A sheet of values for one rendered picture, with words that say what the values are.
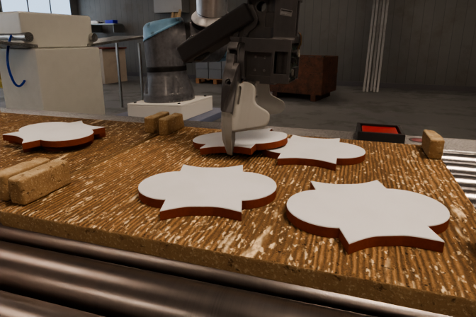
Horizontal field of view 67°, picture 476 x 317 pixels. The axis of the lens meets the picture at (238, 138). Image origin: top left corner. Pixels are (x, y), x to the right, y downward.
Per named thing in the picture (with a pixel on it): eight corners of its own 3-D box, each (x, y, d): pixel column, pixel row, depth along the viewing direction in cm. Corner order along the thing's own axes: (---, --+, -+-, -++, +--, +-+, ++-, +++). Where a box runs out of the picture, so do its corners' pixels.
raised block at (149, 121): (161, 125, 65) (161, 110, 64) (171, 126, 64) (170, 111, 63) (144, 133, 59) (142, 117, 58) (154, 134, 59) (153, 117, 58)
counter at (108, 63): (59, 77, 1093) (55, 46, 1069) (129, 81, 992) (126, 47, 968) (34, 79, 1018) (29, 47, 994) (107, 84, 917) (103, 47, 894)
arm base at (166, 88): (159, 96, 118) (156, 65, 116) (202, 95, 114) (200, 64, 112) (134, 103, 104) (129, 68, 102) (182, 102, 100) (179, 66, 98)
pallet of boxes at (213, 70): (246, 82, 962) (246, 39, 934) (234, 85, 897) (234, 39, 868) (209, 80, 1005) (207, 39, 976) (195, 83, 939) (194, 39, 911)
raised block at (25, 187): (59, 181, 39) (56, 157, 38) (73, 183, 39) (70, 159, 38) (9, 205, 34) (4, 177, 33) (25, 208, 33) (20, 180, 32)
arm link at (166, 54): (146, 66, 111) (142, 20, 108) (190, 64, 114) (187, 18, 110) (144, 68, 100) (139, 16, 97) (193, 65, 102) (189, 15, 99)
